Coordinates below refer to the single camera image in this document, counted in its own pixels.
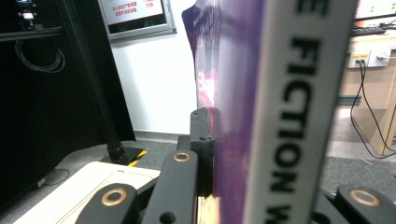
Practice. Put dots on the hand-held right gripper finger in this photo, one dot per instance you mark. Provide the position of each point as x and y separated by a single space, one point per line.
204 161

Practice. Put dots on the purple book with white spine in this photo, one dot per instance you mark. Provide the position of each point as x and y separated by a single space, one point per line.
236 93

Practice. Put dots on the yellow black hazard tape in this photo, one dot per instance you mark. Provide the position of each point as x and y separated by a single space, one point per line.
138 157

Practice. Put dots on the black metal stand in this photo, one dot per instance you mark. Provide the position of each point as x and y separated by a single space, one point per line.
93 81

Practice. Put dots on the silver framed notice board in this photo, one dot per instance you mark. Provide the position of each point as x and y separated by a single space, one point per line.
137 15

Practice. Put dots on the black curtain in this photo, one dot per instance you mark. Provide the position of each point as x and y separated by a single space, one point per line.
37 124

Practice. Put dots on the light wooden desk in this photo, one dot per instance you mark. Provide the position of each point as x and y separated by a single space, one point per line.
379 90

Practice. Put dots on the black keyboard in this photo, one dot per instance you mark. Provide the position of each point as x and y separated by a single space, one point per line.
367 31

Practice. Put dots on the small lit device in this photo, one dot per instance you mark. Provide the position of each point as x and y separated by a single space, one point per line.
27 15

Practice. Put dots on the computer monitor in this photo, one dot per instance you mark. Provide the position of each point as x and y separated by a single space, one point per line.
376 7

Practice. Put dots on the white wall socket box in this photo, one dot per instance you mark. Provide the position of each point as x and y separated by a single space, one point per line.
358 59
381 57

